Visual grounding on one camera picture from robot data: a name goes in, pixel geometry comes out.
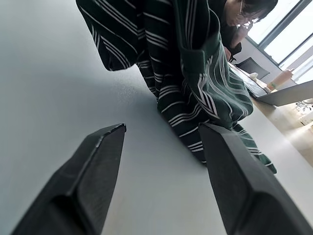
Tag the silver laptop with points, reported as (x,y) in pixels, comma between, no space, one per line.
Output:
(283,94)

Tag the person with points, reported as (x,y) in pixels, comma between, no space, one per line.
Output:
(234,22)

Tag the dark green striped T-shirt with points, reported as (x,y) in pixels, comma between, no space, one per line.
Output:
(176,73)

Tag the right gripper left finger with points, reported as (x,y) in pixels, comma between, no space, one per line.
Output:
(80,186)

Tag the black chair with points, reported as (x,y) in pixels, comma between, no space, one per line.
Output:
(253,67)

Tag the clear plastic bottle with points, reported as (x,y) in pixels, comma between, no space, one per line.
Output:
(280,78)

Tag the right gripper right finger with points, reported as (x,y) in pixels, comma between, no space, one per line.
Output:
(244,191)

